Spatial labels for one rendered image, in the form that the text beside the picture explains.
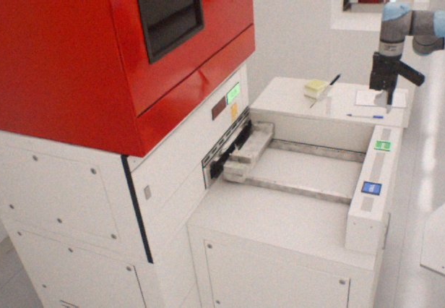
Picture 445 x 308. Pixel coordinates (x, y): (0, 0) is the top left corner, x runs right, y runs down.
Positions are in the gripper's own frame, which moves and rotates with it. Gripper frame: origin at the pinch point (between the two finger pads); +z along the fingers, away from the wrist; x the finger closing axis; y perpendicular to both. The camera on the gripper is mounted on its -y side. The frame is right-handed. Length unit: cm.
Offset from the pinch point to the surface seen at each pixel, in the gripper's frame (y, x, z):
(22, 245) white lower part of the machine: 122, 66, 42
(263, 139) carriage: 48, -5, 22
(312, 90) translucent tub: 33.9, -28.0, 9.1
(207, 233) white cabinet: 50, 46, 31
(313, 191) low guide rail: 20.9, 18.9, 25.6
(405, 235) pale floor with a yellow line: -14, -63, 111
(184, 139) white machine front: 59, 38, -1
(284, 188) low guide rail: 31.4, 19.0, 26.7
